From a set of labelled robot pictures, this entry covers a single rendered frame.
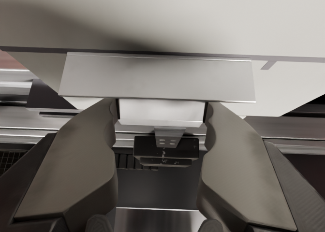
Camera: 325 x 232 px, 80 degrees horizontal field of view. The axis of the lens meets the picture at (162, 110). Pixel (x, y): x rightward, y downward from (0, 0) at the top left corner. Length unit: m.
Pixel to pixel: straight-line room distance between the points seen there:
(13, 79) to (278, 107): 0.24
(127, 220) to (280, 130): 0.38
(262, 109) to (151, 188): 0.55
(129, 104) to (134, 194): 0.56
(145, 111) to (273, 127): 0.36
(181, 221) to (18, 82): 0.21
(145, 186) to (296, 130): 0.46
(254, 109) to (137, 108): 0.09
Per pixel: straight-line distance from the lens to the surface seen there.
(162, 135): 0.25
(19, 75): 0.23
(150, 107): 0.16
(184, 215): 0.19
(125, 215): 0.19
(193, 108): 0.16
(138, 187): 0.69
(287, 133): 0.50
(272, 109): 0.18
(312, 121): 0.53
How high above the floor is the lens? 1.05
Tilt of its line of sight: 18 degrees down
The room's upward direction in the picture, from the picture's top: 178 degrees counter-clockwise
